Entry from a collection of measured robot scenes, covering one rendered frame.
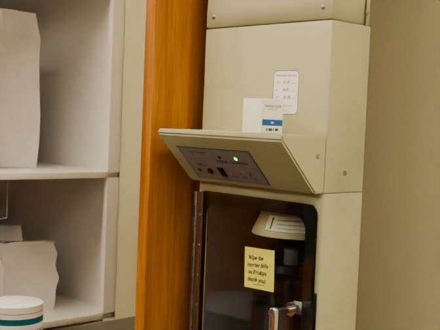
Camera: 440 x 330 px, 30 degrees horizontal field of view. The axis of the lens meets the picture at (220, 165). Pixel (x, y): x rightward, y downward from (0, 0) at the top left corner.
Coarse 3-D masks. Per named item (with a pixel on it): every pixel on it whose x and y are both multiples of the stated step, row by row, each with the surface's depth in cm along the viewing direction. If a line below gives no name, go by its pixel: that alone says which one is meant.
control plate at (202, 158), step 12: (192, 156) 155; (204, 156) 153; (216, 156) 150; (228, 156) 148; (240, 156) 145; (192, 168) 159; (204, 168) 156; (216, 168) 154; (228, 168) 151; (240, 168) 148; (252, 168) 146; (228, 180) 154; (240, 180) 152; (252, 180) 149; (264, 180) 147
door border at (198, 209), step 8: (200, 192) 163; (200, 200) 163; (200, 208) 163; (200, 216) 163; (200, 224) 163; (192, 232) 165; (200, 232) 163; (192, 240) 165; (200, 240) 163; (200, 248) 163; (192, 256) 165; (200, 256) 163; (192, 264) 165; (200, 264) 163; (192, 288) 165; (192, 304) 165; (192, 312) 165; (192, 320) 165; (312, 320) 144; (192, 328) 165
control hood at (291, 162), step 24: (168, 144) 158; (192, 144) 152; (216, 144) 147; (240, 144) 142; (264, 144) 138; (288, 144) 135; (312, 144) 139; (264, 168) 144; (288, 168) 139; (312, 168) 140; (312, 192) 141
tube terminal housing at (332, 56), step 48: (240, 48) 157; (288, 48) 148; (336, 48) 142; (240, 96) 157; (336, 96) 143; (336, 144) 144; (240, 192) 157; (288, 192) 148; (336, 192) 146; (336, 240) 145; (336, 288) 146
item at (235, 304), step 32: (224, 192) 159; (224, 224) 159; (256, 224) 152; (288, 224) 146; (224, 256) 159; (288, 256) 147; (224, 288) 159; (288, 288) 147; (224, 320) 159; (256, 320) 152; (288, 320) 147
